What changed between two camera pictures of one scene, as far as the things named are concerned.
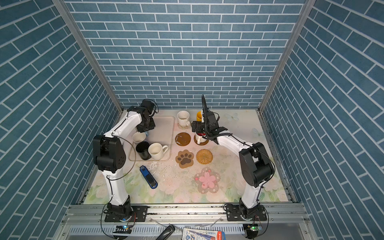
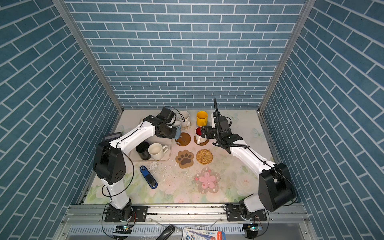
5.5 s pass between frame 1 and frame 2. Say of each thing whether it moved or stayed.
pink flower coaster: stayed
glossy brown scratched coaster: stayed
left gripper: moved
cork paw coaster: stayed
